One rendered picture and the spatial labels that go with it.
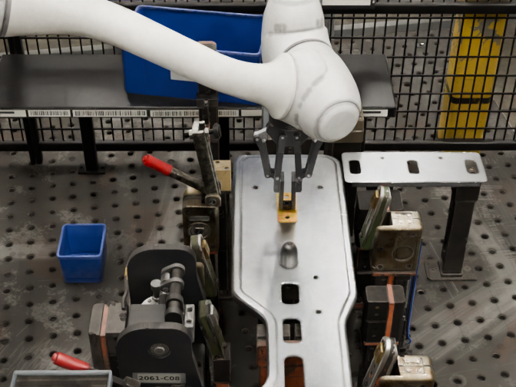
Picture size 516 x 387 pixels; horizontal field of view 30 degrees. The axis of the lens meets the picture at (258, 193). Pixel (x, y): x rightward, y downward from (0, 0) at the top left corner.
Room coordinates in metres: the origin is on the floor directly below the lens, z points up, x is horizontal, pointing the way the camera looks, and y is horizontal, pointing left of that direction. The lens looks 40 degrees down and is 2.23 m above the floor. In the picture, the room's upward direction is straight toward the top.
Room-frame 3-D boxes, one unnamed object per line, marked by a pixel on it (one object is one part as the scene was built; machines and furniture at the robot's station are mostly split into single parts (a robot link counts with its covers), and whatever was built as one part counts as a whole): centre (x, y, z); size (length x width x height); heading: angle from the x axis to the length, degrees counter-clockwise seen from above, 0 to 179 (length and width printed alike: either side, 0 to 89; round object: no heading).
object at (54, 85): (1.82, 0.15, 1.02); 0.90 x 0.22 x 0.03; 91
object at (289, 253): (1.27, -0.06, 1.02); 0.03 x 0.03 x 0.07
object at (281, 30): (1.38, -0.06, 1.40); 0.13 x 0.11 x 0.16; 16
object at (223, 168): (1.47, 0.07, 0.88); 0.04 x 0.04 x 0.36; 1
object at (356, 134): (1.67, -0.18, 0.88); 0.08 x 0.08 x 0.36; 1
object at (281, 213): (1.39, -0.06, 1.03); 0.08 x 0.04 x 0.01; 1
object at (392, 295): (1.20, -0.23, 0.84); 0.11 x 0.08 x 0.29; 91
